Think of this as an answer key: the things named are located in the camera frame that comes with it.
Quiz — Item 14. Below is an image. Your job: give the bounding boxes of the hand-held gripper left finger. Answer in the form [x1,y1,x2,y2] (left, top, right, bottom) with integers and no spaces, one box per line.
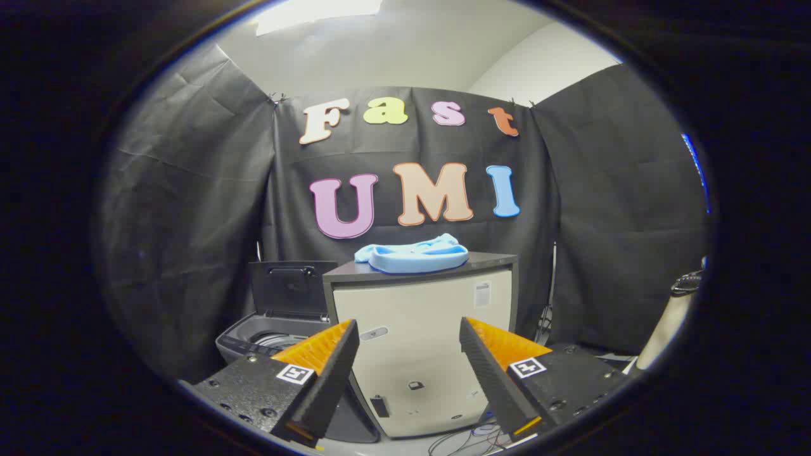
[190,319,361,449]

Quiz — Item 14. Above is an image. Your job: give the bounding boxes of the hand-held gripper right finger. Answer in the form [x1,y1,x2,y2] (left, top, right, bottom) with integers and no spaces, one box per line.
[459,317,629,443]

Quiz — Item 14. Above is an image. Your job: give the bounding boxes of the grey washing machine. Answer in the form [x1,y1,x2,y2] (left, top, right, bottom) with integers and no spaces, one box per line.
[215,312,381,444]

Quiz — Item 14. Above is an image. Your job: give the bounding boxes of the light blue shirt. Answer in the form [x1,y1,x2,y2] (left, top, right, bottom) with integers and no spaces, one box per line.
[354,233,470,274]

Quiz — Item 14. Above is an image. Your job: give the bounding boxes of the beige cabinet with grey top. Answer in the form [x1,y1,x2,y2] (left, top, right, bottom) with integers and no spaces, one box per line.
[322,251,519,439]

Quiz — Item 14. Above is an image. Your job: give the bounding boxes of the black backdrop cloth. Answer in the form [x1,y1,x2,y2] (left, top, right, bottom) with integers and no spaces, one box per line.
[95,41,710,384]

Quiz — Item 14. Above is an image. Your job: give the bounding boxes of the ceiling light panel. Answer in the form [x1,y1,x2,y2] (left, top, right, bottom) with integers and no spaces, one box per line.
[253,0,384,37]

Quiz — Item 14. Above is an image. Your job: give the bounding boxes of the hanging dark cables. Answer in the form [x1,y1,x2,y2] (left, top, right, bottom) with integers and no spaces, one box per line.
[534,303,556,346]

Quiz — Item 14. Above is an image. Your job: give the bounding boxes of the tangled floor cables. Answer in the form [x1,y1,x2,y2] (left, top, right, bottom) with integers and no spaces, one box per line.
[428,423,509,456]

